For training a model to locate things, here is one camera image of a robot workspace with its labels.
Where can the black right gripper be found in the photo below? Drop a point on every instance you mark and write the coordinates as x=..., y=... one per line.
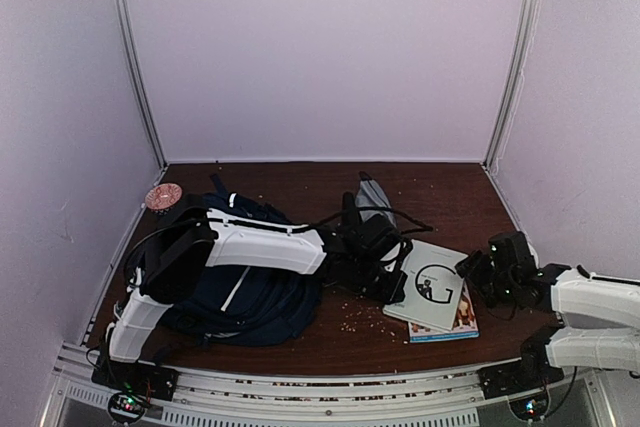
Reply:
x=470, y=264

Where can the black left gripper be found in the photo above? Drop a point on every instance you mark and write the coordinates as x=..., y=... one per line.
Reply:
x=393, y=293

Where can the white Great Gatsby book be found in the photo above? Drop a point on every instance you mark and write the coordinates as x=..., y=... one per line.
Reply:
x=432, y=289

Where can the grey fabric pouch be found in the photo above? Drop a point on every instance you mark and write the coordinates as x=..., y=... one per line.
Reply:
x=371, y=199

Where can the navy blue student backpack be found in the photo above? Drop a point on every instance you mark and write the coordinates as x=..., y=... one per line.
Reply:
x=239, y=305

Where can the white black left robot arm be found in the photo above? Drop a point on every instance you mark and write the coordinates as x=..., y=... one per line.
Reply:
x=301, y=249

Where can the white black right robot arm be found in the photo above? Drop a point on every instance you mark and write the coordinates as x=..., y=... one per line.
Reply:
x=597, y=315

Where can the red white patterned bowl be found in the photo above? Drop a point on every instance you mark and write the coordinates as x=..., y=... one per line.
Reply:
x=163, y=197

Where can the aluminium front rail frame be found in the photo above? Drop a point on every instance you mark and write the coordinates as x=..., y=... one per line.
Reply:
x=443, y=397

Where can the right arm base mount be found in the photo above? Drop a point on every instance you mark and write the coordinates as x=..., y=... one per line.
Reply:
x=528, y=380

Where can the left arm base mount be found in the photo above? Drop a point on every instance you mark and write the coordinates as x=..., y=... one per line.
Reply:
x=135, y=386

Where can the right aluminium corner post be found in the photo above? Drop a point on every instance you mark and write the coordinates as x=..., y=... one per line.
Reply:
x=515, y=77

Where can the aluminium corner post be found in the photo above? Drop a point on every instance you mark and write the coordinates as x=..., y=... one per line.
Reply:
x=136, y=78
x=515, y=77

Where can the left aluminium corner post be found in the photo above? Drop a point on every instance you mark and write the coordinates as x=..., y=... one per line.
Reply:
x=136, y=78

